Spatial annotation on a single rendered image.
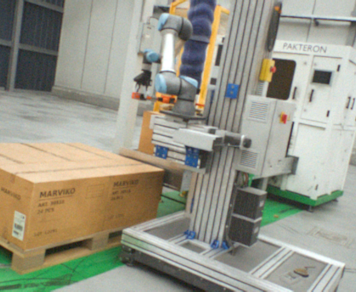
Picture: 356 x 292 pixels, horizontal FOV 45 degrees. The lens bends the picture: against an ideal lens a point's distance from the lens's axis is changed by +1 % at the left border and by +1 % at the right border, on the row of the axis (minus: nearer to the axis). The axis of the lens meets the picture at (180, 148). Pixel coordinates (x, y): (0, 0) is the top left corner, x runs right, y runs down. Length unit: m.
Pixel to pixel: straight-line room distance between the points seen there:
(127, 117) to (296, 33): 8.38
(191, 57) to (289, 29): 8.95
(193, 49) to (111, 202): 1.47
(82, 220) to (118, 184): 0.35
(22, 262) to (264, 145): 1.55
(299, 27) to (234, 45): 9.66
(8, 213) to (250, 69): 1.69
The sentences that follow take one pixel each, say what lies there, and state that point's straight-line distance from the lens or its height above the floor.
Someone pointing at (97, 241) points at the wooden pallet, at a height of 0.08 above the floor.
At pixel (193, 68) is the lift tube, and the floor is 1.37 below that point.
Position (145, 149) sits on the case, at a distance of 3.66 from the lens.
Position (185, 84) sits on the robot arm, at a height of 1.23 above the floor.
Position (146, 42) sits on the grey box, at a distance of 4.64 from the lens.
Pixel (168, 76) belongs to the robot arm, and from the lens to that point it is 2.68.
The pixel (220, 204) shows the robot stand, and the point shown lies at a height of 0.51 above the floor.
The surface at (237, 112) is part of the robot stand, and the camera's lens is 2.74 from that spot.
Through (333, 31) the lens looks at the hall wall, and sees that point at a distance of 12.20.
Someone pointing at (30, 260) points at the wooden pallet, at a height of 0.08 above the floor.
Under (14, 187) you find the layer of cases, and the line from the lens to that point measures 2.69.
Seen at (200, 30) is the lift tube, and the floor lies 1.68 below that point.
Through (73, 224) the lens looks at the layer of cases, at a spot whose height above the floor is 0.24.
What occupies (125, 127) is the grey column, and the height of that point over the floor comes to 0.67.
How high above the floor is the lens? 1.21
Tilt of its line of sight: 8 degrees down
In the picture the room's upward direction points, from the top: 10 degrees clockwise
